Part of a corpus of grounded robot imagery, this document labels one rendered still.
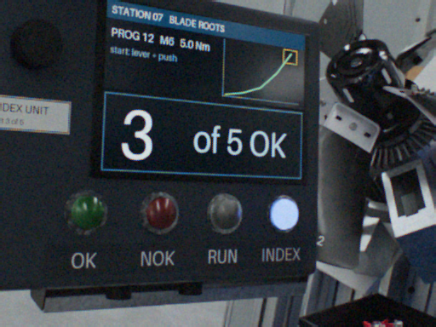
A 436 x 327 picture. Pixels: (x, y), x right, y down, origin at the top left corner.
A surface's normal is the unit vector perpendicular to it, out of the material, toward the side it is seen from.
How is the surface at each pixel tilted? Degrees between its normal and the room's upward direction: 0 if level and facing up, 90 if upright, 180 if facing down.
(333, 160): 52
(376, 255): 77
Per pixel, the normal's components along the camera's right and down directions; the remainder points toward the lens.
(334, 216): 0.07, -0.60
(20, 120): 0.54, -0.07
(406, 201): -0.53, -0.70
